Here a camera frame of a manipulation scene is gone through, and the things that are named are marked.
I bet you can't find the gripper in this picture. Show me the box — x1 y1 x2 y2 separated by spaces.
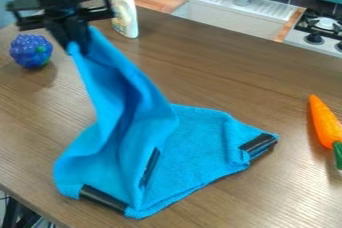
5 0 118 55

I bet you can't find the toy stove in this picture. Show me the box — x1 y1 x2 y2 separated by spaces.
281 7 342 59

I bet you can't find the toy sink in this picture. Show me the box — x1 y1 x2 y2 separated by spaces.
169 0 309 43

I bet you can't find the white bottle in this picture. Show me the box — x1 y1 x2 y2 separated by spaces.
109 0 141 39

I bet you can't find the blue cloth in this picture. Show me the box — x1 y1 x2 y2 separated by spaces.
52 26 281 221

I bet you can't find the orange toy carrot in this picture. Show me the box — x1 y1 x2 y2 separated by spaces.
307 93 342 171

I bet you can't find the blue toy berry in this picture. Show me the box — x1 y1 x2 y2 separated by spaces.
8 33 55 70

